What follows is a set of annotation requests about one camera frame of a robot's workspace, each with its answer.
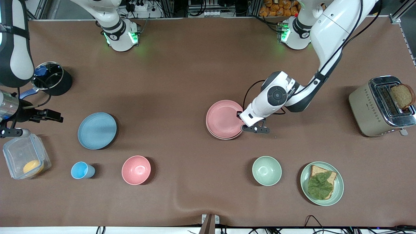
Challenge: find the yellow round food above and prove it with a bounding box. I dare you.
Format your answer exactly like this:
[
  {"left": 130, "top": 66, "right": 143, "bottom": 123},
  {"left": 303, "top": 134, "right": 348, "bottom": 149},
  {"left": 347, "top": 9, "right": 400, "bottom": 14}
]
[{"left": 22, "top": 159, "right": 45, "bottom": 175}]

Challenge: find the pink bowl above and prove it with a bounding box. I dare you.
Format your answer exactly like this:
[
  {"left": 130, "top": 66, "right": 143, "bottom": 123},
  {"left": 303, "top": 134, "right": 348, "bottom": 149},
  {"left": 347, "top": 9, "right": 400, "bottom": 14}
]
[{"left": 122, "top": 155, "right": 152, "bottom": 186}]

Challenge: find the brown bread slice in toaster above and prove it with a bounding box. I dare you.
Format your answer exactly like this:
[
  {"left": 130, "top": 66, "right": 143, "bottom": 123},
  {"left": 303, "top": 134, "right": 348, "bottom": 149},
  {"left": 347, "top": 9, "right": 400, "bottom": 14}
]
[{"left": 390, "top": 84, "right": 416, "bottom": 110}]

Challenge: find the black looped floor cable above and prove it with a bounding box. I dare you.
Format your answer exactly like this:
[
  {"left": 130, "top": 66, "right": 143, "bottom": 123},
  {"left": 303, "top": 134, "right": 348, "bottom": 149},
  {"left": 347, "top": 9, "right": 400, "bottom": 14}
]
[{"left": 304, "top": 215, "right": 326, "bottom": 234}]

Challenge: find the bag of orange rolls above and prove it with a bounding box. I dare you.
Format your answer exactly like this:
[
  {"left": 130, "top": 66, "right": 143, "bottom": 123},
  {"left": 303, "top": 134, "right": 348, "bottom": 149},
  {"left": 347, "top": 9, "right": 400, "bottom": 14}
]
[{"left": 259, "top": 0, "right": 300, "bottom": 18}]

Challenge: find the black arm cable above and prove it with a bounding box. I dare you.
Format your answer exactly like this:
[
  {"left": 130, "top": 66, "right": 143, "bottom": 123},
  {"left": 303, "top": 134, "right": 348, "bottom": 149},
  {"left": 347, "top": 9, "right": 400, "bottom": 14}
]
[
  {"left": 243, "top": 0, "right": 383, "bottom": 115},
  {"left": 13, "top": 65, "right": 63, "bottom": 130}
]

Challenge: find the blue plate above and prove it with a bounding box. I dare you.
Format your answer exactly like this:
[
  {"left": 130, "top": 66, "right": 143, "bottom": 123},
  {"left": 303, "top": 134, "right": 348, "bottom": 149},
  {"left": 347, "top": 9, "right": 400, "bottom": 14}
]
[{"left": 77, "top": 112, "right": 117, "bottom": 150}]

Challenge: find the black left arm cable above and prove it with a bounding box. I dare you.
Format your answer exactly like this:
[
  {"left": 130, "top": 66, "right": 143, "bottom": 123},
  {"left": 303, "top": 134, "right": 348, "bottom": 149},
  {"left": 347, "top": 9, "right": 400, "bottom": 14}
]
[{"left": 243, "top": 0, "right": 383, "bottom": 115}]

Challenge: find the clear plastic container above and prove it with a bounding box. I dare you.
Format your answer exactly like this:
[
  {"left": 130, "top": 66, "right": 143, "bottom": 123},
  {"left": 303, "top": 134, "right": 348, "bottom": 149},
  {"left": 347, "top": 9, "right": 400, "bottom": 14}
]
[{"left": 2, "top": 132, "right": 52, "bottom": 180}]

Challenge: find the white power strip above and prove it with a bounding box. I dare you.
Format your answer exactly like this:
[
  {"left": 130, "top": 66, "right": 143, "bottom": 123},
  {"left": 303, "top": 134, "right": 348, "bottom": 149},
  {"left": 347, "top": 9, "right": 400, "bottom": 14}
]
[{"left": 125, "top": 0, "right": 154, "bottom": 12}]

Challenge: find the pink plate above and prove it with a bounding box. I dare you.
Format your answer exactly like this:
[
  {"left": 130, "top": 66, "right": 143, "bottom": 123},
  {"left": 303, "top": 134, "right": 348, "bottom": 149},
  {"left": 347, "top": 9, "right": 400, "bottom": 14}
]
[{"left": 206, "top": 99, "right": 244, "bottom": 139}]

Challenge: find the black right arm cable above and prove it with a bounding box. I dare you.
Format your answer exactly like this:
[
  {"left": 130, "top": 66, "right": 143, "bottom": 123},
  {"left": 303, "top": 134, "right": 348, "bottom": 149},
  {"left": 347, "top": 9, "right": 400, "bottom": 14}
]
[{"left": 13, "top": 65, "right": 63, "bottom": 130}]

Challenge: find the beige plate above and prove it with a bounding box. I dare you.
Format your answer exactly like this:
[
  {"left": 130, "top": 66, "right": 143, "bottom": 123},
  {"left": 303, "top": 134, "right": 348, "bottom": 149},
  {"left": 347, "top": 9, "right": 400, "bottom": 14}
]
[{"left": 206, "top": 121, "right": 243, "bottom": 141}]

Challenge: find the beige metal toaster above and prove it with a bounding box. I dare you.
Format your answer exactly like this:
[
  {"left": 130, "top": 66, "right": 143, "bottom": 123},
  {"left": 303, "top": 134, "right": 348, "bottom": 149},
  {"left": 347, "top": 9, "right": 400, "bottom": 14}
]
[{"left": 348, "top": 75, "right": 416, "bottom": 137}]

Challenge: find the black pot with metal rim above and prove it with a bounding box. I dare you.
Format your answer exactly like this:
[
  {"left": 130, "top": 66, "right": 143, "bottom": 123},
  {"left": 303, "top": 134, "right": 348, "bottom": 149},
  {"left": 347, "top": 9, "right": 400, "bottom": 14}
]
[{"left": 31, "top": 61, "right": 73, "bottom": 97}]

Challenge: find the green lettuce leaf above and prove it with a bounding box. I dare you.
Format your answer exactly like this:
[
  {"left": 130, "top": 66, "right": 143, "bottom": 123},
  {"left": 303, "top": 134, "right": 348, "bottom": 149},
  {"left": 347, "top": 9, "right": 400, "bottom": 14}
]
[{"left": 307, "top": 171, "right": 334, "bottom": 200}]

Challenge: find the green bowl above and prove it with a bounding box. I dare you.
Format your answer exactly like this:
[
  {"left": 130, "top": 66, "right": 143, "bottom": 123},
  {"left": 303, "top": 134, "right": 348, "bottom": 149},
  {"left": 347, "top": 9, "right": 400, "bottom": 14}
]
[{"left": 252, "top": 156, "right": 282, "bottom": 187}]

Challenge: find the green plate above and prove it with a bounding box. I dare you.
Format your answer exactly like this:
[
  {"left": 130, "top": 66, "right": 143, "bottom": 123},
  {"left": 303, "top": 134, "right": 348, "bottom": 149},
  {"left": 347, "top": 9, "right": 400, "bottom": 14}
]
[{"left": 300, "top": 161, "right": 345, "bottom": 207}]

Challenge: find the blue cup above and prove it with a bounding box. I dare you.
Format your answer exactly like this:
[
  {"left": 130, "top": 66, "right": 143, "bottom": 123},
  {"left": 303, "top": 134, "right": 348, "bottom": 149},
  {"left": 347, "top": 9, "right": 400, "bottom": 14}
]
[{"left": 71, "top": 161, "right": 96, "bottom": 180}]

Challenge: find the metal table clamp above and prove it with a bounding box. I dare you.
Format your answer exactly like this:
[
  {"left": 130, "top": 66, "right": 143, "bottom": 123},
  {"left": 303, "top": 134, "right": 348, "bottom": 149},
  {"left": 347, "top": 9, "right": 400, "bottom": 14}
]
[{"left": 201, "top": 214, "right": 220, "bottom": 234}]

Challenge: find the brown bread slice with lettuce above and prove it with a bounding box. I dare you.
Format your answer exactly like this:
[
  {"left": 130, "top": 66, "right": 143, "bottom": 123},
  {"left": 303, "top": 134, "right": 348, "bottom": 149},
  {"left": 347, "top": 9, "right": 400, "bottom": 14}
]
[{"left": 309, "top": 165, "right": 338, "bottom": 200}]

